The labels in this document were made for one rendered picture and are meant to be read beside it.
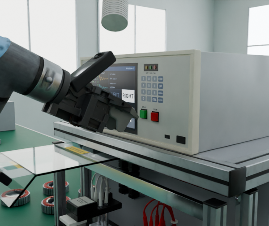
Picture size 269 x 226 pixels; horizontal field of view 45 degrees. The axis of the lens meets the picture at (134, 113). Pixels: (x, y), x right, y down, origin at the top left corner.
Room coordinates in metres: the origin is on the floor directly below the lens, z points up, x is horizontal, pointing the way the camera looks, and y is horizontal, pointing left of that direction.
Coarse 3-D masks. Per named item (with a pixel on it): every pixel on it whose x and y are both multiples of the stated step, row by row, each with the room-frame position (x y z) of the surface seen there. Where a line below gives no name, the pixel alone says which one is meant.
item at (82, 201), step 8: (72, 200) 0.86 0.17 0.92; (80, 200) 0.86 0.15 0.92; (88, 200) 0.86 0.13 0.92; (112, 200) 0.92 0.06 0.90; (72, 208) 0.84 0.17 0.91; (80, 208) 0.82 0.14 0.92; (88, 208) 0.84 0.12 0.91; (96, 208) 0.85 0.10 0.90; (104, 208) 0.86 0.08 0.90; (112, 208) 0.88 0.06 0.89; (120, 208) 0.90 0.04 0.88; (64, 216) 0.85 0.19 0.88; (72, 216) 0.83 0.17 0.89; (80, 216) 0.82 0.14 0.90; (88, 216) 0.83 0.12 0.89; (96, 216) 0.85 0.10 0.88; (72, 224) 0.81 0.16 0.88
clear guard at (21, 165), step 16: (64, 144) 0.93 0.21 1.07; (80, 144) 0.93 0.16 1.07; (0, 160) 0.80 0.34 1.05; (16, 160) 0.76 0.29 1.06; (32, 160) 0.76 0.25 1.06; (48, 160) 0.76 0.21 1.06; (64, 160) 0.76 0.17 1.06; (80, 160) 0.76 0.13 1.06; (96, 160) 0.76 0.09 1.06; (112, 160) 0.77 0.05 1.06; (16, 176) 0.69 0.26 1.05; (32, 176) 0.65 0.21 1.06; (0, 192) 0.68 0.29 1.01; (16, 192) 0.64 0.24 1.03
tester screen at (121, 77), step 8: (104, 72) 0.86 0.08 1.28; (112, 72) 0.83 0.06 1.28; (120, 72) 0.80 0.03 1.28; (128, 72) 0.78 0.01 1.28; (96, 80) 0.89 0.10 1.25; (104, 80) 0.86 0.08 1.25; (112, 80) 0.83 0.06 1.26; (120, 80) 0.80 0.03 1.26; (128, 80) 0.78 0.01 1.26; (104, 88) 0.86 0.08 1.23; (112, 88) 0.83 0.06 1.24; (120, 88) 0.80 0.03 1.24; (128, 88) 0.78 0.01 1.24; (128, 128) 0.78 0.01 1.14
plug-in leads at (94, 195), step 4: (100, 176) 0.91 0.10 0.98; (92, 180) 0.91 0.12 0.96; (92, 184) 0.91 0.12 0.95; (96, 184) 0.89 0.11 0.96; (92, 188) 0.91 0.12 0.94; (96, 188) 0.89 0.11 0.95; (100, 188) 0.88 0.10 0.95; (108, 188) 0.93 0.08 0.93; (92, 192) 0.91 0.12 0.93; (96, 192) 0.89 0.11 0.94; (100, 192) 0.87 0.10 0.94; (104, 192) 0.94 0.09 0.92; (108, 192) 0.89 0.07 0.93; (92, 196) 0.91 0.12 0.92; (96, 196) 0.89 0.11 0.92; (100, 196) 0.87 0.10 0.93; (104, 196) 0.94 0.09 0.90; (108, 196) 0.92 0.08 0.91; (96, 200) 0.89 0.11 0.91; (100, 200) 0.87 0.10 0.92; (104, 200) 0.89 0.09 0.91; (100, 204) 0.87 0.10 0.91
